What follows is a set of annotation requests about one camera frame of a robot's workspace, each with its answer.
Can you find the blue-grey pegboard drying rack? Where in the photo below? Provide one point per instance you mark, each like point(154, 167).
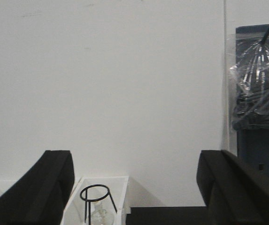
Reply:
point(253, 145)

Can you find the plastic bag of pegs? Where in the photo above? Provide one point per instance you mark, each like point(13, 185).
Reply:
point(250, 74)

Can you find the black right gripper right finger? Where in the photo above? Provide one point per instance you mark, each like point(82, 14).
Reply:
point(233, 192)

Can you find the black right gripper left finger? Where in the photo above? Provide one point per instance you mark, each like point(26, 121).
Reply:
point(40, 196)

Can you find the white right storage bin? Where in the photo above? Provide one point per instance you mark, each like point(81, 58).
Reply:
point(74, 211)

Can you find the black wire tripod stand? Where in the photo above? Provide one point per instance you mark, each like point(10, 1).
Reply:
point(96, 193)

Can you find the clear glass flask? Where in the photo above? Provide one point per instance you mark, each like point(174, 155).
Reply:
point(101, 216)

